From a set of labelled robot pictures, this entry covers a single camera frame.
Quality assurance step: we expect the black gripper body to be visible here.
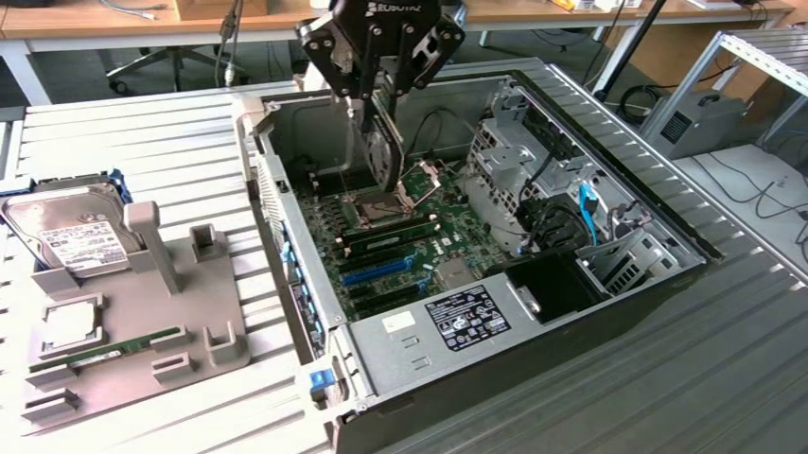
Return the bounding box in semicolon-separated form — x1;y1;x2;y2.
328;0;445;61

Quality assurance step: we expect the graphics card with metal bracket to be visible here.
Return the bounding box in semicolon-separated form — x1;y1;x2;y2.
362;56;411;196

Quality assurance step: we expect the brown cardboard box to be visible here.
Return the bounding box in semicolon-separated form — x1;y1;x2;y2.
174;0;274;23

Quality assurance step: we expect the office chair base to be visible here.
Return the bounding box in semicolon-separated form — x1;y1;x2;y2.
105;44;252;94

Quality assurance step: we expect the metal socket cover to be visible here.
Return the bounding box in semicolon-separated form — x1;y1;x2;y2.
395;159;453;209

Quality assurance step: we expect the silver perforated drive cage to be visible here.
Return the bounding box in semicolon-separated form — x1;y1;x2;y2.
467;78;608;237

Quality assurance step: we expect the black slanted pole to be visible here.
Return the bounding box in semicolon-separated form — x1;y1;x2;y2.
591;0;670;103

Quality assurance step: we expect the CPU socket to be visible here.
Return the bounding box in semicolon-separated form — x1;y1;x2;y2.
344;186;425;231

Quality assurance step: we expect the green motherboard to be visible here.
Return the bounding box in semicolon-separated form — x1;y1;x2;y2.
296;158;529;323

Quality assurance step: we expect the dark RAM stick with label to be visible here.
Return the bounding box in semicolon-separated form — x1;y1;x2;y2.
340;220;441;254

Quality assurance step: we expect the blue plastic disk carrier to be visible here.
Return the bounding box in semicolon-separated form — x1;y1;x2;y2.
0;167;131;204

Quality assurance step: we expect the black expansion slot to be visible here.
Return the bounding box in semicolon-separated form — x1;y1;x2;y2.
337;248;409;273
348;282;419;304
353;296;427;319

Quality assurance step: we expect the grey computer tower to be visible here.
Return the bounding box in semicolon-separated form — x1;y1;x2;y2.
656;88;770;161

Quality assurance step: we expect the grey chipset heat sink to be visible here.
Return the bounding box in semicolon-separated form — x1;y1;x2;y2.
435;261;480;290

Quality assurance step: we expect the blue expansion slot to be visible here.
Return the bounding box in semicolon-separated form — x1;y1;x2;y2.
340;261;413;286

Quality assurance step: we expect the black plastic shroud box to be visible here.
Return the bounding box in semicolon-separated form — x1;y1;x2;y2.
483;250;614;325

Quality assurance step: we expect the silver disk bay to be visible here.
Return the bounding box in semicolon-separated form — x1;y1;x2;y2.
578;226;694;297

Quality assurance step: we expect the silver hard disk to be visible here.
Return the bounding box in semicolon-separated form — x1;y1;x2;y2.
0;184;145;281

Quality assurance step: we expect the grey parts rack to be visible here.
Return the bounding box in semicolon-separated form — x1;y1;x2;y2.
17;201;256;439

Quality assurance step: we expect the silver power supply unit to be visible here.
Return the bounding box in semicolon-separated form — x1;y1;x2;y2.
345;272;545;412

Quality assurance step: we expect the blue case latch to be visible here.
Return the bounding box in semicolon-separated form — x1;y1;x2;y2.
306;367;336;394

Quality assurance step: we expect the open black PC case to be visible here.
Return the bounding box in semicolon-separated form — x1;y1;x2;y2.
230;56;728;454

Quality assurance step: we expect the silver CPU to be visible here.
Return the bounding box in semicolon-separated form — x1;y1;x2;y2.
41;306;105;352

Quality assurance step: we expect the green RAM stick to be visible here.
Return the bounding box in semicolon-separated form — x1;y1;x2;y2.
29;328;182;375

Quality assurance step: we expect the hanging grey cable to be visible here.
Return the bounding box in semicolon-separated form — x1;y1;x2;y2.
218;0;246;87

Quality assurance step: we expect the thin black wire loop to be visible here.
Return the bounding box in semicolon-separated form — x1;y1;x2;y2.
408;108;473;160

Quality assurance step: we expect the grey cable with plug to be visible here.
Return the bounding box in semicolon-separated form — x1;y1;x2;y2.
101;0;172;21

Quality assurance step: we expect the wooden desk with white frame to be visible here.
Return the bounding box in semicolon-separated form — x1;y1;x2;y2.
464;0;797;96
0;0;317;108

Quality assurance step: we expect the black wire bundle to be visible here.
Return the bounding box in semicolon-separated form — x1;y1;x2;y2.
515;191;590;259

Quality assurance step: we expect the blue wire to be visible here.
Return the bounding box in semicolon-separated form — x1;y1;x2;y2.
578;181;602;248

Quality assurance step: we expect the aluminium profile frame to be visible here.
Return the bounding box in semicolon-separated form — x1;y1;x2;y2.
636;27;808;148

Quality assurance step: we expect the thin black cable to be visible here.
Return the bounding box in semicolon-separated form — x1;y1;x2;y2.
691;150;808;221

